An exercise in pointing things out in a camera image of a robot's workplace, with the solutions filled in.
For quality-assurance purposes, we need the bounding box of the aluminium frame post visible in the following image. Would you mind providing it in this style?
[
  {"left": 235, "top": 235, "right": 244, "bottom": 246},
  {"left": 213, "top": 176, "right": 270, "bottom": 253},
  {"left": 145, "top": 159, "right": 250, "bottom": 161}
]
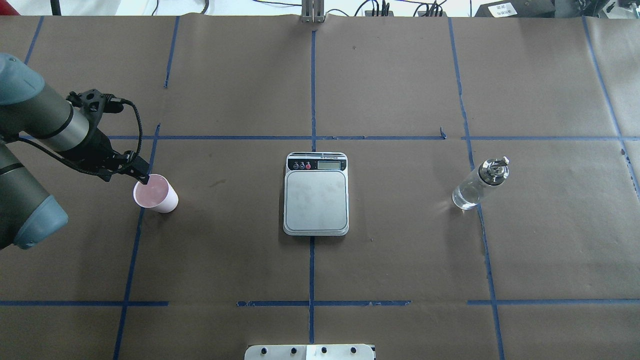
[{"left": 301, "top": 0, "right": 326, "bottom": 24}]

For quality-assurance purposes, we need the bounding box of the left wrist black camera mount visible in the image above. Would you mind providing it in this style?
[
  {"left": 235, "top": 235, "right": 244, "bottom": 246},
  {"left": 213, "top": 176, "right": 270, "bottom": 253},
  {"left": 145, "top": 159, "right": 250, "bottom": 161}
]
[{"left": 65, "top": 89, "right": 124, "bottom": 115}]

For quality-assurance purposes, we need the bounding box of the clear glass sauce bottle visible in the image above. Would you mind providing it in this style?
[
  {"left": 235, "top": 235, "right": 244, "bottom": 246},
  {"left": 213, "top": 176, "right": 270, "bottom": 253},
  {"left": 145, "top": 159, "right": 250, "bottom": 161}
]
[{"left": 452, "top": 156, "right": 510, "bottom": 210}]

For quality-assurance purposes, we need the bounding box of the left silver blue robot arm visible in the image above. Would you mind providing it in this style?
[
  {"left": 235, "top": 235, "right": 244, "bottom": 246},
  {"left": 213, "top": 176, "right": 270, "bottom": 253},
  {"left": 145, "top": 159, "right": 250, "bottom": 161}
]
[{"left": 0, "top": 53, "right": 150, "bottom": 249}]

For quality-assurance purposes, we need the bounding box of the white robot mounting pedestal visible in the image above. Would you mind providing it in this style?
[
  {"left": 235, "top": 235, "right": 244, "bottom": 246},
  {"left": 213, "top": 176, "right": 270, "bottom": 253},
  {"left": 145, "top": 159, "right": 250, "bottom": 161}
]
[{"left": 244, "top": 343, "right": 377, "bottom": 360}]

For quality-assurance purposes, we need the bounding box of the black box with label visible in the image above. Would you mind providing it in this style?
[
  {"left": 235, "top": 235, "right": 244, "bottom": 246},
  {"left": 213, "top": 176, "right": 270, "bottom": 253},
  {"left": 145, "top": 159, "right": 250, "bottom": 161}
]
[{"left": 473, "top": 0, "right": 556, "bottom": 18}]

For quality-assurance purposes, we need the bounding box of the brown paper table cover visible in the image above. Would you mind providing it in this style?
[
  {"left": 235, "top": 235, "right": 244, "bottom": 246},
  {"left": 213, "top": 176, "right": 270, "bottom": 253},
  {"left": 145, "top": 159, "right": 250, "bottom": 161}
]
[{"left": 1, "top": 14, "right": 639, "bottom": 360}]

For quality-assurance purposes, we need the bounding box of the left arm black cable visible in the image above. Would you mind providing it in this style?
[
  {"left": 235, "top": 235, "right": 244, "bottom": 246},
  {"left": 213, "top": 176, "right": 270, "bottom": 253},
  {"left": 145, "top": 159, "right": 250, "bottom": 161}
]
[{"left": 15, "top": 99, "right": 144, "bottom": 176}]

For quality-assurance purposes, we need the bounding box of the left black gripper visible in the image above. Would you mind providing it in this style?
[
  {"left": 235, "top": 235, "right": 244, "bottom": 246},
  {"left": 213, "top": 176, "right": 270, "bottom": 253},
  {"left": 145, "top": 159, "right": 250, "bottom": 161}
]
[{"left": 75, "top": 129, "right": 150, "bottom": 185}]

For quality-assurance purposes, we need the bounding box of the silver digital kitchen scale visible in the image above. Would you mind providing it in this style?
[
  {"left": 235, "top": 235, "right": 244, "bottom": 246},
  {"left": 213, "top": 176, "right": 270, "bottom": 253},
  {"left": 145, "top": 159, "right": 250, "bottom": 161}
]
[{"left": 282, "top": 152, "right": 350, "bottom": 237}]

